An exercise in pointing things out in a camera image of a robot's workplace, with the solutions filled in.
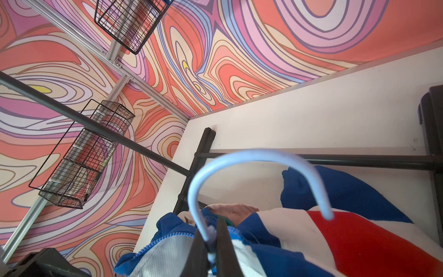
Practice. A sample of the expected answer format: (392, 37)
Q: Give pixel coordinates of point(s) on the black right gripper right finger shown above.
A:
(226, 261)

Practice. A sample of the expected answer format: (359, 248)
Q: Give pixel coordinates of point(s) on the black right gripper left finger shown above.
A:
(197, 262)

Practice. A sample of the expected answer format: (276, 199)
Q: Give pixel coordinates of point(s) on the pink patterned kids jacket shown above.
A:
(232, 214)

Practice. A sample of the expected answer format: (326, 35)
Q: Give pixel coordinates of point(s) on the blue red white jacket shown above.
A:
(368, 236)

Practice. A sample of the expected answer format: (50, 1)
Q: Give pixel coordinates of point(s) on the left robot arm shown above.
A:
(48, 262)

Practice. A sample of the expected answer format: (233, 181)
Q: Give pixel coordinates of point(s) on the black clothes rack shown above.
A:
(430, 163)

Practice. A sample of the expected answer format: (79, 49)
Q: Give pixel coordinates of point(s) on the black wire basket left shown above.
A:
(73, 180)

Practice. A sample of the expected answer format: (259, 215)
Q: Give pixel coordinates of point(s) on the black wire basket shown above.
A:
(130, 22)
(73, 180)

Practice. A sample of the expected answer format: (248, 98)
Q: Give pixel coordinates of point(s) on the black wire basket back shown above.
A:
(130, 22)

